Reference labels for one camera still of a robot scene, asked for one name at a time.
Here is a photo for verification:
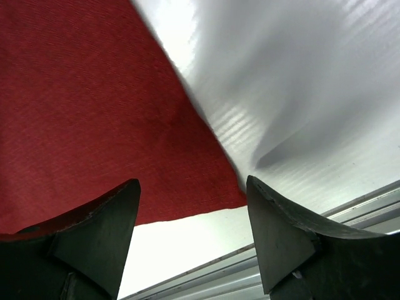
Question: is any dark red cloth napkin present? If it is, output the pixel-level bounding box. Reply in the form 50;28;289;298
1;1;246;233

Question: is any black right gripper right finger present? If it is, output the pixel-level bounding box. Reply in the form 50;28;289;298
246;176;399;299

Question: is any aluminium front frame rail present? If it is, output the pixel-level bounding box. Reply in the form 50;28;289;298
118;179;400;300

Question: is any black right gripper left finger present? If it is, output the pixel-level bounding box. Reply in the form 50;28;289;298
1;179;141;299

